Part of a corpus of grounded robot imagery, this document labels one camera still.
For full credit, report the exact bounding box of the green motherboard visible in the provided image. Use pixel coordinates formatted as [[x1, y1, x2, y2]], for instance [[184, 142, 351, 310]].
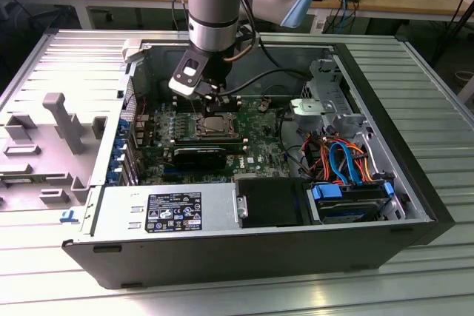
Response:
[[135, 95, 297, 186]]

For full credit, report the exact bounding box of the silver metal bracket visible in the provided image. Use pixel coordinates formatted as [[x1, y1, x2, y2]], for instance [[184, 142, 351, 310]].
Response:
[[290, 97, 334, 132]]

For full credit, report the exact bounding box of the silver metal latch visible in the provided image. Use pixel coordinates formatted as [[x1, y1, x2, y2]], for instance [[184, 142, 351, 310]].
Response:
[[236, 194, 249, 220]]

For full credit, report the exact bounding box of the hard disk in blue carrier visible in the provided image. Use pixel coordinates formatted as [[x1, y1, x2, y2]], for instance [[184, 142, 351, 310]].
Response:
[[306, 179, 394, 225]]

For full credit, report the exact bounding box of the gray parts rack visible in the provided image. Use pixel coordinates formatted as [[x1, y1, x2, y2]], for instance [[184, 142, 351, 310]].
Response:
[[0, 92, 109, 214]]

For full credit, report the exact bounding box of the black camera cable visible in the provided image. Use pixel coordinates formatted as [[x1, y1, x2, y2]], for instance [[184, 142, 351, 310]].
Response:
[[221, 30, 312, 95]]

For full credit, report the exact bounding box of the pale gray case latch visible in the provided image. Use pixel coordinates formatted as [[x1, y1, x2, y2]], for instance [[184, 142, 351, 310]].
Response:
[[120, 38, 144, 64]]

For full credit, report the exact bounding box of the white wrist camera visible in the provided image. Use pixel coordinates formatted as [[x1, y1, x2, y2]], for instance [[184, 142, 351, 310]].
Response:
[[168, 49, 210, 95]]

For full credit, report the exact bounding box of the orange wire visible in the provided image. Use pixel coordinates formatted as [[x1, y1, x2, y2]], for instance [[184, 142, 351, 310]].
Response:
[[304, 137, 373, 184]]

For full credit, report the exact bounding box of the blue wire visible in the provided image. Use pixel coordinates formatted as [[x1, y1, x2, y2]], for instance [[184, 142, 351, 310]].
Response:
[[328, 141, 366, 187]]

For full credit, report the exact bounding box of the silver power supply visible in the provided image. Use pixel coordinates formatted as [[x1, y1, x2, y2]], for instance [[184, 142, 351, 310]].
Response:
[[79, 182, 240, 238]]

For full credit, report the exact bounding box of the silver CPU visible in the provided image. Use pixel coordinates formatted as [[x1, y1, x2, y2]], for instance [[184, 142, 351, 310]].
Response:
[[204, 116, 227, 135]]

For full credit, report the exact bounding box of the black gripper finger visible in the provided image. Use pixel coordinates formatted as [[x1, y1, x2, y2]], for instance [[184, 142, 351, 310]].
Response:
[[215, 86, 233, 112], [204, 88, 218, 114]]

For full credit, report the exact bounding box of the metal socket cover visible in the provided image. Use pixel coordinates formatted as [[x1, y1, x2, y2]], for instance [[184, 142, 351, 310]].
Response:
[[198, 112, 238, 138]]

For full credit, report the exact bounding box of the CPU socket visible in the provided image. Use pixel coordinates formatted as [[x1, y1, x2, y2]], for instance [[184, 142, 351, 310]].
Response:
[[194, 110, 241, 140]]

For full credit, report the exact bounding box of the black graphics card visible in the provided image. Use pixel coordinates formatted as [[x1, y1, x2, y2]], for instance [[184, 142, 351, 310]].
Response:
[[172, 145, 227, 169]]

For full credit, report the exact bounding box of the black PC case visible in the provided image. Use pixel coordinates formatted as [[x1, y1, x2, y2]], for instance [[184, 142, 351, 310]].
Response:
[[61, 36, 456, 291]]

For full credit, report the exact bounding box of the green RAM stick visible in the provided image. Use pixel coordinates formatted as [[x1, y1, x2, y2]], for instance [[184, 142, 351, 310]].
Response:
[[0, 177, 49, 184]]

